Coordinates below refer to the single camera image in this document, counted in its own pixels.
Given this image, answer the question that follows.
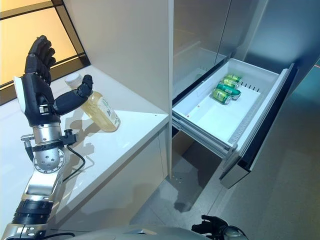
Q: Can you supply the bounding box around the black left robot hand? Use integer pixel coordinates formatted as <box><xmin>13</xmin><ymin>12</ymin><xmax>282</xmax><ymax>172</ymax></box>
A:
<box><xmin>13</xmin><ymin>34</ymin><xmax>95</xmax><ymax>128</ymax></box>

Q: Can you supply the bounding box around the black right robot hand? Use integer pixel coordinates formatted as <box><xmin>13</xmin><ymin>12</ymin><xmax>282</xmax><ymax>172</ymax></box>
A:
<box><xmin>191</xmin><ymin>214</ymin><xmax>230</xmax><ymax>237</ymax></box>

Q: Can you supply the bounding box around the tea bottle white cap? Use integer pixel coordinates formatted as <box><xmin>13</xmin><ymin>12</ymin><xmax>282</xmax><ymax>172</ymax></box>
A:
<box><xmin>64</xmin><ymin>73</ymin><xmax>122</xmax><ymax>133</ymax></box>

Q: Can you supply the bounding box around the white fridge drawer steel front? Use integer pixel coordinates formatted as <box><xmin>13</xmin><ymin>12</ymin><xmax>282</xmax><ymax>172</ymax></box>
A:
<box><xmin>171</xmin><ymin>57</ymin><xmax>299</xmax><ymax>190</ymax></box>

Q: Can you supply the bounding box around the stainless steel fridge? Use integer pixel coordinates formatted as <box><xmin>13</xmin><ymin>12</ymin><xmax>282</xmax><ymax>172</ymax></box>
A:
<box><xmin>171</xmin><ymin>0</ymin><xmax>270</xmax><ymax>181</ymax></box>

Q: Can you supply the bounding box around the silver robot torso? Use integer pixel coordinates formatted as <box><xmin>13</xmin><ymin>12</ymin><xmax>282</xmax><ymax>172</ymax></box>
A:
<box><xmin>44</xmin><ymin>223</ymin><xmax>222</xmax><ymax>240</ymax></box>

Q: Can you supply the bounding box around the white low counter cabinet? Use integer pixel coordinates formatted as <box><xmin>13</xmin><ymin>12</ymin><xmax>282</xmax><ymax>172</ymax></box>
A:
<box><xmin>0</xmin><ymin>63</ymin><xmax>174</xmax><ymax>240</ymax></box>

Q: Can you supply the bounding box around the white tall cabinet panel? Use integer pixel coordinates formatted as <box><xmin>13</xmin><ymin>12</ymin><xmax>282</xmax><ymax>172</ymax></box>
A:
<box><xmin>61</xmin><ymin>0</ymin><xmax>175</xmax><ymax>180</ymax></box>

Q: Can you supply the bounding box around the yellow-green drink can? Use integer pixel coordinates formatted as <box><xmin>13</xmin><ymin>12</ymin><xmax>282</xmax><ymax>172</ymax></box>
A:
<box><xmin>226</xmin><ymin>73</ymin><xmax>244</xmax><ymax>84</ymax></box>
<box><xmin>211</xmin><ymin>87</ymin><xmax>232</xmax><ymax>106</ymax></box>
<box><xmin>223</xmin><ymin>77</ymin><xmax>240</xmax><ymax>89</ymax></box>

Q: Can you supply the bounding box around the dark green drink can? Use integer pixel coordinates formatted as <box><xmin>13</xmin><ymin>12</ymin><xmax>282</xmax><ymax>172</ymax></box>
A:
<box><xmin>216</xmin><ymin>82</ymin><xmax>242</xmax><ymax>100</ymax></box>

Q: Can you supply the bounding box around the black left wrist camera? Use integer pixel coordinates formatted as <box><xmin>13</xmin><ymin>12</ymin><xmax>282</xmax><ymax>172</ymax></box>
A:
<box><xmin>59</xmin><ymin>128</ymin><xmax>78</xmax><ymax>147</ymax></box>

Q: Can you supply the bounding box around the amber glass window dark frame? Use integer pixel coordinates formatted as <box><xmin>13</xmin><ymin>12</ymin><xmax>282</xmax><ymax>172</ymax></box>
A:
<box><xmin>0</xmin><ymin>0</ymin><xmax>93</xmax><ymax>106</ymax></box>

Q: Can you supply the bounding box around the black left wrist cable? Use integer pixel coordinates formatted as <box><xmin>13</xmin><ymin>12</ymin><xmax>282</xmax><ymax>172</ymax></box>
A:
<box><xmin>61</xmin><ymin>146</ymin><xmax>87</xmax><ymax>181</ymax></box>

